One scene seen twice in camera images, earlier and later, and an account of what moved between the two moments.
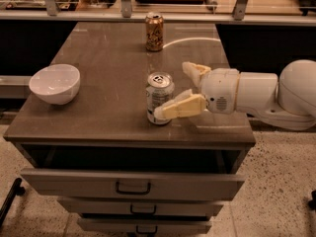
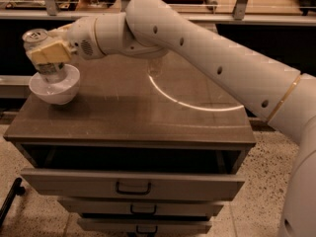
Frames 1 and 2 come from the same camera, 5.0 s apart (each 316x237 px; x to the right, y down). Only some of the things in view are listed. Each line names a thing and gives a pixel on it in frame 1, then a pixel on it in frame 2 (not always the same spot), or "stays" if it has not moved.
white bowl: [55, 84] stays
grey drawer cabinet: [106, 165] stays
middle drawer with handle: [125, 206] stays
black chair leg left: [17, 189] stays
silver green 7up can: [160, 88] -> [35, 39]
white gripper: [219, 90] -> [81, 38]
